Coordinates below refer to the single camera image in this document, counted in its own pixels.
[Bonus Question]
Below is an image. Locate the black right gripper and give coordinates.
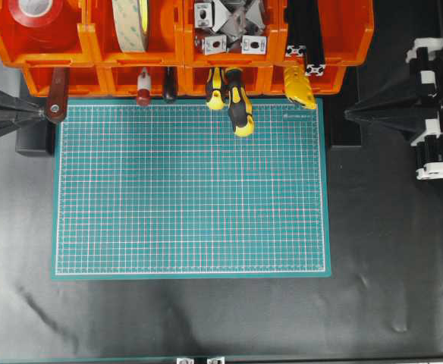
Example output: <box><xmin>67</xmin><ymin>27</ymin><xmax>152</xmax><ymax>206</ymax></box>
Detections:
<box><xmin>344</xmin><ymin>37</ymin><xmax>443</xmax><ymax>180</ymax></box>

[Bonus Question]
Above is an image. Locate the red vinyl tape roll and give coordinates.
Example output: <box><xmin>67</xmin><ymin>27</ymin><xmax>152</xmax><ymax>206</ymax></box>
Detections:
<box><xmin>8</xmin><ymin>0</ymin><xmax>77</xmax><ymax>52</ymax></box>

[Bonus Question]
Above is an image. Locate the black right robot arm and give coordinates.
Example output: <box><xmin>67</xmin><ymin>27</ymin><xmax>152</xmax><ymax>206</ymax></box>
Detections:
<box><xmin>344</xmin><ymin>1</ymin><xmax>443</xmax><ymax>199</ymax></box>

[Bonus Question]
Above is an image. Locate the cream double-sided tape roll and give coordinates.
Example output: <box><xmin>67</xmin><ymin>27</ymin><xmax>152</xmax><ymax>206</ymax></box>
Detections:
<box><xmin>112</xmin><ymin>0</ymin><xmax>149</xmax><ymax>53</ymax></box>

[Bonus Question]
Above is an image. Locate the orange bin lower far left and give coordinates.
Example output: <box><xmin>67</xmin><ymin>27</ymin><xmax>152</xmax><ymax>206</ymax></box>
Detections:
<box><xmin>22</xmin><ymin>67</ymin><xmax>108</xmax><ymax>97</ymax></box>

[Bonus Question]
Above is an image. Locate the orange bin upper far left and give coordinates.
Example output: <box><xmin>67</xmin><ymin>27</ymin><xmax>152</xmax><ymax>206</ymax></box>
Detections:
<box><xmin>0</xmin><ymin>1</ymin><xmax>93</xmax><ymax>67</ymax></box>

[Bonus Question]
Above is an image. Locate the orange bin upper right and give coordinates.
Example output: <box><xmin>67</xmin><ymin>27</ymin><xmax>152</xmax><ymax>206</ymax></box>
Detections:
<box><xmin>278</xmin><ymin>1</ymin><xmax>374</xmax><ymax>67</ymax></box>

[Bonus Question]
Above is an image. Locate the black aluminium extrusion right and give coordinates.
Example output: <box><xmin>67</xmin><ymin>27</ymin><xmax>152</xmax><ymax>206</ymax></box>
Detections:
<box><xmin>300</xmin><ymin>1</ymin><xmax>326</xmax><ymax>77</ymax></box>

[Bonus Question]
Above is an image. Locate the black aluminium extrusion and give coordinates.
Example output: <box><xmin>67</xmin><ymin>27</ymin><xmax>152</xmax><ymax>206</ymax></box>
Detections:
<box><xmin>300</xmin><ymin>1</ymin><xmax>326</xmax><ymax>77</ymax></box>
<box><xmin>284</xmin><ymin>1</ymin><xmax>306</xmax><ymax>57</ymax></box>

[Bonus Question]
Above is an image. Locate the yellow utility knife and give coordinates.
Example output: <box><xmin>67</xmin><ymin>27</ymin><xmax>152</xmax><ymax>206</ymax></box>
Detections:
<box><xmin>284</xmin><ymin>65</ymin><xmax>317</xmax><ymax>110</ymax></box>

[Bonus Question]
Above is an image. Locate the black aluminium extrusion left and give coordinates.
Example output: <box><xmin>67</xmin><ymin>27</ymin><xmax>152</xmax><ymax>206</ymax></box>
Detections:
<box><xmin>284</xmin><ymin>1</ymin><xmax>306</xmax><ymax>57</ymax></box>

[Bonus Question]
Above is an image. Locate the orange bin lower right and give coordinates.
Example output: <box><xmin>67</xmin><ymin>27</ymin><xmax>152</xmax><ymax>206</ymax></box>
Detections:
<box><xmin>259</xmin><ymin>65</ymin><xmax>347</xmax><ymax>96</ymax></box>

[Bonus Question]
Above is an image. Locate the green cutting mat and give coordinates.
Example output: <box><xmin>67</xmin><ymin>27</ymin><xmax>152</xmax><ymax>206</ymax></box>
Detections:
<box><xmin>51</xmin><ymin>99</ymin><xmax>331</xmax><ymax>280</ymax></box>

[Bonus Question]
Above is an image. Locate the large yellow black screwdriver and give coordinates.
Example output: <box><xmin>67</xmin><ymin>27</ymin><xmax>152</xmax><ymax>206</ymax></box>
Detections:
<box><xmin>225</xmin><ymin>67</ymin><xmax>255</xmax><ymax>137</ymax></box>

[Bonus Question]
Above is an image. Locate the small yellow black screwdriver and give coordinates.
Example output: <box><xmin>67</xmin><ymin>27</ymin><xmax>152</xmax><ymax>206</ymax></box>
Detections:
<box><xmin>206</xmin><ymin>67</ymin><xmax>226</xmax><ymax>110</ymax></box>

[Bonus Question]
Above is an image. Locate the brown wooden tool handle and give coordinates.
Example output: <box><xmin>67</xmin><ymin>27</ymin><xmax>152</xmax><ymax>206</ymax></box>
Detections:
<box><xmin>45</xmin><ymin>67</ymin><xmax>70</xmax><ymax>124</ymax></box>

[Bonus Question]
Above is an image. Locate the dark brown tool handle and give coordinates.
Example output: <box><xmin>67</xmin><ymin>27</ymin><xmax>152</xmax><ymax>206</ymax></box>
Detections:
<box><xmin>162</xmin><ymin>67</ymin><xmax>178</xmax><ymax>104</ymax></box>

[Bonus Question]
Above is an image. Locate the silver corner bracket lower right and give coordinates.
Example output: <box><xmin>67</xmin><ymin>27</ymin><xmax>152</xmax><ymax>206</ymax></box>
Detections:
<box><xmin>241</xmin><ymin>35</ymin><xmax>267</xmax><ymax>55</ymax></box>

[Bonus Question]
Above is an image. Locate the silver corner bracket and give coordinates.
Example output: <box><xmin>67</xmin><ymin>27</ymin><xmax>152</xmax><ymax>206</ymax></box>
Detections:
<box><xmin>193</xmin><ymin>1</ymin><xmax>214</xmax><ymax>28</ymax></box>
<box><xmin>241</xmin><ymin>35</ymin><xmax>267</xmax><ymax>55</ymax></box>
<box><xmin>201</xmin><ymin>35</ymin><xmax>227</xmax><ymax>55</ymax></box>

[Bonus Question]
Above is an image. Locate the grey corner bracket centre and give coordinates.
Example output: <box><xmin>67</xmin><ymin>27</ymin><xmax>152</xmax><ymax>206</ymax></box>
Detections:
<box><xmin>209</xmin><ymin>1</ymin><xmax>265</xmax><ymax>40</ymax></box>

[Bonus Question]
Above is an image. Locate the silver corner bracket lower left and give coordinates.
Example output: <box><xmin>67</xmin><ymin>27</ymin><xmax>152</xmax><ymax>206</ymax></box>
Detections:
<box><xmin>201</xmin><ymin>35</ymin><xmax>227</xmax><ymax>55</ymax></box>

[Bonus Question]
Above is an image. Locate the silver corner bracket upper left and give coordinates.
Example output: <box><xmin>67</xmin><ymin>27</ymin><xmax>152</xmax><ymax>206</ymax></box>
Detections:
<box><xmin>193</xmin><ymin>1</ymin><xmax>214</xmax><ymax>28</ymax></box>

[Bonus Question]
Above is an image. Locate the silver bracket bottom edge left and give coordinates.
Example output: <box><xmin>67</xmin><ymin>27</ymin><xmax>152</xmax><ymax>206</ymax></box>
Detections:
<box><xmin>176</xmin><ymin>357</ymin><xmax>195</xmax><ymax>364</ymax></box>

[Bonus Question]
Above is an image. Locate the silver bracket edge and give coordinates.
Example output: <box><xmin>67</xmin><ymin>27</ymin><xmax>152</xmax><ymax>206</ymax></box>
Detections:
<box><xmin>206</xmin><ymin>356</ymin><xmax>225</xmax><ymax>364</ymax></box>
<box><xmin>176</xmin><ymin>357</ymin><xmax>195</xmax><ymax>364</ymax></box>

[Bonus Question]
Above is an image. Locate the silver bracket bottom edge right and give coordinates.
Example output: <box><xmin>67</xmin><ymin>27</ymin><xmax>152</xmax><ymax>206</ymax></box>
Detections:
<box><xmin>206</xmin><ymin>356</ymin><xmax>225</xmax><ymax>364</ymax></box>

